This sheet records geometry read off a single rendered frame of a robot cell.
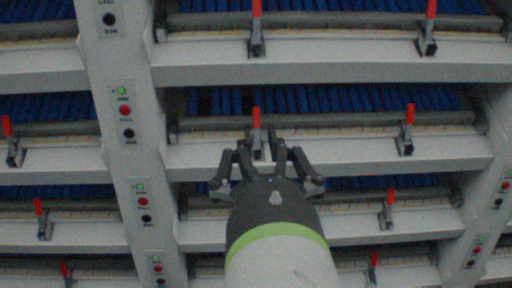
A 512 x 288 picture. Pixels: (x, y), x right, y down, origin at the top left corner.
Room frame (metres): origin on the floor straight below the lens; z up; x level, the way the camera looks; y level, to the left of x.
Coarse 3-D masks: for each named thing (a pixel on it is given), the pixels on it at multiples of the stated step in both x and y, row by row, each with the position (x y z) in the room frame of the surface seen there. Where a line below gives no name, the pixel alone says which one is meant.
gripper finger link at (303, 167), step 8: (296, 152) 0.44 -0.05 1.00; (296, 160) 0.43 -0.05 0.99; (304, 160) 0.42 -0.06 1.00; (296, 168) 0.43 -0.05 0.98; (304, 168) 0.40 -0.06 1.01; (312, 168) 0.40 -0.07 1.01; (304, 176) 0.39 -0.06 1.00; (312, 176) 0.38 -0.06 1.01; (320, 176) 0.37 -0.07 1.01; (320, 184) 0.36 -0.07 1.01
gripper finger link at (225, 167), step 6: (228, 150) 0.45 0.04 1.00; (222, 156) 0.43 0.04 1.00; (228, 156) 0.43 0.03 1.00; (222, 162) 0.41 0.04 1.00; (228, 162) 0.41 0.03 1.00; (222, 168) 0.40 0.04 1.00; (228, 168) 0.40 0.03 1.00; (216, 174) 0.38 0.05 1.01; (222, 174) 0.38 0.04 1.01; (228, 174) 0.40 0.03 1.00; (216, 180) 0.37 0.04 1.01; (222, 180) 0.37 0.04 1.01; (228, 180) 0.39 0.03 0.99; (210, 186) 0.36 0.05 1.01; (216, 186) 0.36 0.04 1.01; (210, 198) 0.36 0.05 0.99; (216, 198) 0.36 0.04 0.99
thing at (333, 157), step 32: (480, 96) 0.70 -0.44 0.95; (320, 128) 0.66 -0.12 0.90; (416, 128) 0.66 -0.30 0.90; (448, 128) 0.66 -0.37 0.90; (480, 128) 0.64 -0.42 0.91; (192, 160) 0.59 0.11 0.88; (320, 160) 0.59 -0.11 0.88; (352, 160) 0.59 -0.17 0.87; (384, 160) 0.59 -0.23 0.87; (416, 160) 0.59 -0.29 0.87; (448, 160) 0.60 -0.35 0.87; (480, 160) 0.60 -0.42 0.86
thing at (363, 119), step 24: (192, 120) 0.64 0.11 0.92; (216, 120) 0.64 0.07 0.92; (240, 120) 0.64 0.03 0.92; (264, 120) 0.64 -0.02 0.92; (288, 120) 0.65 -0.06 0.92; (312, 120) 0.65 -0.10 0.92; (336, 120) 0.65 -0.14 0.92; (360, 120) 0.65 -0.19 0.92; (384, 120) 0.65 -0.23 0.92; (432, 120) 0.66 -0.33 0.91; (456, 120) 0.66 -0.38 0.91
